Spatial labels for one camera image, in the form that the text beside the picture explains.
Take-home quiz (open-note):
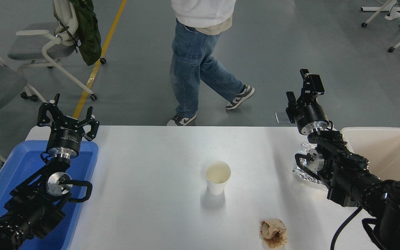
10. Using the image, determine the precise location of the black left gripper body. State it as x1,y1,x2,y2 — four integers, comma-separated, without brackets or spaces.
46,118,86,153

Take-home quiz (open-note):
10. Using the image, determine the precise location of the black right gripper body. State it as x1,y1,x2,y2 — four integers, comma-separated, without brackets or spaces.
285,99,330,130

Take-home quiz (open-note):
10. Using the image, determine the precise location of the white paper cup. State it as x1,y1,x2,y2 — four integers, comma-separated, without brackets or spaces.
205,160,231,195

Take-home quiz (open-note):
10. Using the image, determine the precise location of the grey metal floor plate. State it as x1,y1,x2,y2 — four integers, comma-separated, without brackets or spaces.
275,112,293,124

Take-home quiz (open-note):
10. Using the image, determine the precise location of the blue plastic tray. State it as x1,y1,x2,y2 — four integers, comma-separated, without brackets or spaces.
0,140,99,250

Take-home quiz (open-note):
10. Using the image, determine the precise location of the white office chair grey seat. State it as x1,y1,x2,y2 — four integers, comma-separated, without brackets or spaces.
7,0,107,101

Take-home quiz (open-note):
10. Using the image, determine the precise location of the large pale plastic bin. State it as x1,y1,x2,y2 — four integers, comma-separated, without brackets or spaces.
340,127,400,185

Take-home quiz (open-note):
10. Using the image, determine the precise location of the dark green backpack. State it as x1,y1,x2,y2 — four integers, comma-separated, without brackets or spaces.
69,0,102,66

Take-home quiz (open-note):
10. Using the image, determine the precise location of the person in blue trousers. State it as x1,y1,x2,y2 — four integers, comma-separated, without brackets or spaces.
166,0,256,126

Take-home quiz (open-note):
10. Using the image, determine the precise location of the white power strip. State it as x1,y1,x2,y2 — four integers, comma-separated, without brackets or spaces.
384,7,400,21

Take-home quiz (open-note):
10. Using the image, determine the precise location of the crumpled tan paper ball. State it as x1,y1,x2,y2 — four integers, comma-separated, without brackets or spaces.
260,218,288,249

